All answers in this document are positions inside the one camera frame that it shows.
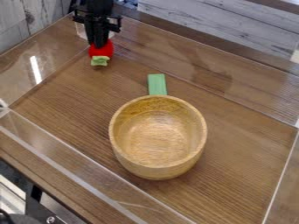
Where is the green rectangular block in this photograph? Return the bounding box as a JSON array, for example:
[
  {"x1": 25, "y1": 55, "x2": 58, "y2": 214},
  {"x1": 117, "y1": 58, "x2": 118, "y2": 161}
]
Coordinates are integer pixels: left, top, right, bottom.
[{"x1": 146, "y1": 73, "x2": 166, "y2": 95}]

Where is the black table clamp mount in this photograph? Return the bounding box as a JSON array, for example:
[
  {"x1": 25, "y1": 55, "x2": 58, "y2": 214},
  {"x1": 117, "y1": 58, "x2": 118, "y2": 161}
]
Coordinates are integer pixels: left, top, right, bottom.
[{"x1": 0, "y1": 184, "x2": 66, "y2": 224}]

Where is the wooden bowl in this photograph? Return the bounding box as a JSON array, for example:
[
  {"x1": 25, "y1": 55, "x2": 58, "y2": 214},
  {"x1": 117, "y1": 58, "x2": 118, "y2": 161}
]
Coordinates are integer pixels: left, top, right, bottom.
[{"x1": 108, "y1": 95, "x2": 208, "y2": 180}]

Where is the red plush strawberry toy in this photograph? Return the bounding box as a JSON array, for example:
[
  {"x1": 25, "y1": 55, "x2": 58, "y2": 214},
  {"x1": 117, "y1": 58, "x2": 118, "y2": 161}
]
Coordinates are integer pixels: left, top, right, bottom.
[{"x1": 88, "y1": 40, "x2": 113, "y2": 67}]

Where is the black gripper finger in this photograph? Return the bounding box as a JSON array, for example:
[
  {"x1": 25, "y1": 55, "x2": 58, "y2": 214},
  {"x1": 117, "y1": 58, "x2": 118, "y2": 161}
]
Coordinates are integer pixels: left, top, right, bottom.
[
  {"x1": 84, "y1": 20, "x2": 101, "y2": 48},
  {"x1": 100, "y1": 25, "x2": 109, "y2": 47}
]

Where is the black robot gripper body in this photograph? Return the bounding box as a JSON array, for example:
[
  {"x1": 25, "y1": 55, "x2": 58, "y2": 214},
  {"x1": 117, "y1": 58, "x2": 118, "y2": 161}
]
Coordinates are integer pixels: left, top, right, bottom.
[{"x1": 72, "y1": 0, "x2": 121, "y2": 32}]

